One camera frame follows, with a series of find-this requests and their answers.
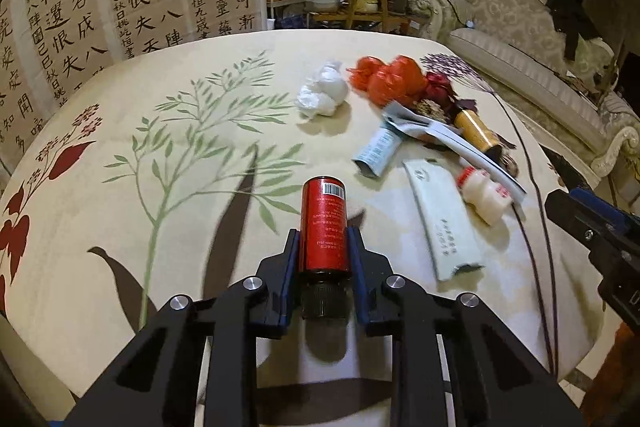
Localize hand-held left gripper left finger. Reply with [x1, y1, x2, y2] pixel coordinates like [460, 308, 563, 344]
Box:
[62, 229, 306, 427]

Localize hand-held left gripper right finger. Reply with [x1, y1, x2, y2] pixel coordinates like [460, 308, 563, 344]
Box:
[347, 227, 586, 427]

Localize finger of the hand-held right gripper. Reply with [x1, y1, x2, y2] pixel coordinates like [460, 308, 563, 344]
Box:
[542, 148, 588, 190]
[545, 188, 640, 258]

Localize red bottle with black cap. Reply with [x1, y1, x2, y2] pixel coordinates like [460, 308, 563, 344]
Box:
[299, 177, 352, 323]

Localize white tissue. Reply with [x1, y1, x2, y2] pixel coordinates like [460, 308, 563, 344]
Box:
[296, 62, 348, 118]

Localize red plastic bag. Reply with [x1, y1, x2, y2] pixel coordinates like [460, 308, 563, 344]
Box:
[346, 54, 431, 108]

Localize small white yogurt drink bottle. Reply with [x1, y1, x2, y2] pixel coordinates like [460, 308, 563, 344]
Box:
[457, 167, 516, 226]

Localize gold cylindrical can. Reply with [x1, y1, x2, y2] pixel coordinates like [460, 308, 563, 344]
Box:
[454, 109, 503, 158]

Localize flattened pale paper sleeve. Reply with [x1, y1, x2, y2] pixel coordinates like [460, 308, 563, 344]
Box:
[402, 158, 486, 283]

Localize squeezed teal tube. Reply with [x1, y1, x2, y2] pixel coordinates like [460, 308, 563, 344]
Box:
[352, 127, 403, 180]

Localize grey torn paper wrapper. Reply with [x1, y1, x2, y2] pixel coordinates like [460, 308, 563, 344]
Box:
[382, 102, 528, 202]

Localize ornate cream sofa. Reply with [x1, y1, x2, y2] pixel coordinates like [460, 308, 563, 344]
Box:
[407, 0, 640, 178]

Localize dark red crumpled wrapper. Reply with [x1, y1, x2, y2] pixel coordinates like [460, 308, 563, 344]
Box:
[417, 72, 478, 122]

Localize black cloth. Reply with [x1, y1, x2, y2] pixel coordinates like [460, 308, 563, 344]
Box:
[547, 0, 603, 60]

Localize calligraphy folding screen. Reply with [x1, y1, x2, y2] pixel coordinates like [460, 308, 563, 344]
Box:
[0, 0, 266, 188]

